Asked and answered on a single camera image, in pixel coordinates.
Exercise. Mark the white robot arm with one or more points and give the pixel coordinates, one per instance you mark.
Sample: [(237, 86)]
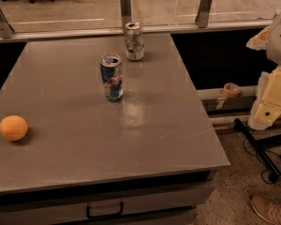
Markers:
[(273, 53)]

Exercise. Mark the orange tape roll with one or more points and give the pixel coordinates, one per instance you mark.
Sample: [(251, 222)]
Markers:
[(231, 90)]

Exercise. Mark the middle metal bracket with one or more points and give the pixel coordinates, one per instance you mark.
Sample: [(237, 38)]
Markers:
[(126, 12)]

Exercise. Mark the black stand leg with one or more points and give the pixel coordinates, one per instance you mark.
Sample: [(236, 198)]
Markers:
[(274, 171)]

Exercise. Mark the grey cabinet drawer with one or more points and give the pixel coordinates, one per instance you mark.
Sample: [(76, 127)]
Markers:
[(174, 205)]

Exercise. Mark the black drawer handle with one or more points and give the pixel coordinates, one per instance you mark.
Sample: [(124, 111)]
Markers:
[(104, 211)]

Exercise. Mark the right metal bracket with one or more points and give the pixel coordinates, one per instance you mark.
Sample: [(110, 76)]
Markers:
[(202, 18)]

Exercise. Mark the orange fruit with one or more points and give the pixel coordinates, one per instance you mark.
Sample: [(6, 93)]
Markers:
[(13, 128)]

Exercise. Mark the silver green soda can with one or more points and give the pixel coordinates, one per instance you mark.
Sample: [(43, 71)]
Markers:
[(134, 41)]

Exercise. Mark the blue silver redbull can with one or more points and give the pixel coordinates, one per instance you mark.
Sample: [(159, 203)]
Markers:
[(111, 75)]

